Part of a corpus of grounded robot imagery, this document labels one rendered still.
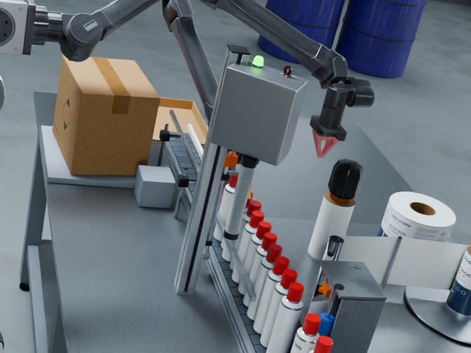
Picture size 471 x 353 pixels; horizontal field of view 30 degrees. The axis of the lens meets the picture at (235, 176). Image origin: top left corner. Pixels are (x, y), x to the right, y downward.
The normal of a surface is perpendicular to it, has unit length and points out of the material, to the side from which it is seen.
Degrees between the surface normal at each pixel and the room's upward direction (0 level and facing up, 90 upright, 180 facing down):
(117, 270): 0
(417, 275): 90
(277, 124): 90
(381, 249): 90
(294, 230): 0
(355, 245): 90
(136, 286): 0
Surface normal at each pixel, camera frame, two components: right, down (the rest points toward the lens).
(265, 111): -0.34, 0.35
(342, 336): 0.25, 0.48
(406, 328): 0.22, -0.87
